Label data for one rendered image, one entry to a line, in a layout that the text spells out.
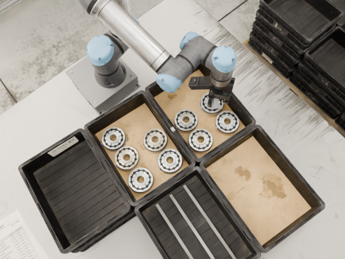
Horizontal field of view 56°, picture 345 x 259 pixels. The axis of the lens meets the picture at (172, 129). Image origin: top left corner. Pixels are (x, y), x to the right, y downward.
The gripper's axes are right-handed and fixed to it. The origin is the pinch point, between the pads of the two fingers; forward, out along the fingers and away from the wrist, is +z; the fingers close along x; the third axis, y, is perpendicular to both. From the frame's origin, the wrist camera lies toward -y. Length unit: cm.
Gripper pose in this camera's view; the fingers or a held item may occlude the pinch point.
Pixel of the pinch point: (210, 100)
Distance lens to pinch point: 135.0
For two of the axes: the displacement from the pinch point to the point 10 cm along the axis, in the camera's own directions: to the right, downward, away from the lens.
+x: 3.0, -9.1, 3.1
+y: 9.5, 2.6, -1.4
